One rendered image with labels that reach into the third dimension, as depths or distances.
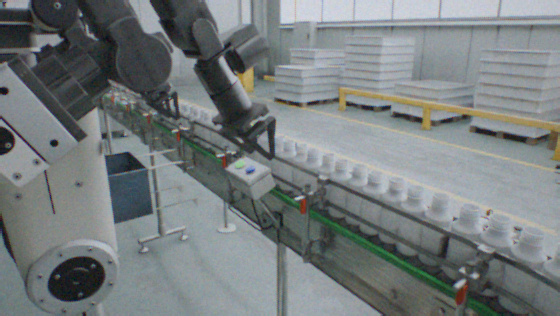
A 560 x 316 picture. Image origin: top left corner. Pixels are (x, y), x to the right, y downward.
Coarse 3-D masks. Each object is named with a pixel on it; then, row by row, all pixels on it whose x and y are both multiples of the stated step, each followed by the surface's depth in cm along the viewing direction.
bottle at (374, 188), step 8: (368, 176) 90; (376, 176) 89; (368, 184) 91; (376, 184) 89; (368, 192) 90; (376, 192) 89; (384, 192) 90; (368, 208) 91; (376, 208) 90; (360, 216) 95; (368, 216) 91; (376, 216) 91; (360, 224) 94; (376, 224) 92; (368, 232) 93; (376, 232) 92
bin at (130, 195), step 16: (112, 160) 175; (128, 160) 180; (192, 160) 172; (112, 176) 147; (128, 176) 151; (144, 176) 156; (112, 192) 149; (128, 192) 153; (144, 192) 157; (112, 208) 151; (128, 208) 155; (144, 208) 159; (160, 208) 170
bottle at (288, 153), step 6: (288, 144) 116; (288, 150) 117; (282, 156) 117; (288, 156) 116; (282, 162) 118; (282, 168) 118; (288, 168) 117; (282, 174) 119; (288, 174) 118; (288, 180) 119; (282, 186) 120; (288, 186) 119
